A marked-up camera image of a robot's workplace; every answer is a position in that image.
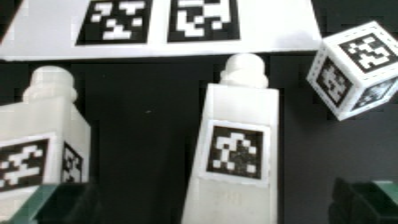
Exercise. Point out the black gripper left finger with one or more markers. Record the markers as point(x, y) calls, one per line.
point(63, 204)

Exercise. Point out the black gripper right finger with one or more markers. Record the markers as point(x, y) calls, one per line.
point(365, 202)

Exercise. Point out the white chair leg with tag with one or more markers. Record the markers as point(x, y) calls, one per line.
point(232, 195)

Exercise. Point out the white chair leg left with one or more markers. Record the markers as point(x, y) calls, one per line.
point(45, 139)

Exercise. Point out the white tagged cube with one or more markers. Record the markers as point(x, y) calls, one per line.
point(354, 71)

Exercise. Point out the white base tag plate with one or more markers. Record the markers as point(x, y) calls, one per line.
point(84, 29)

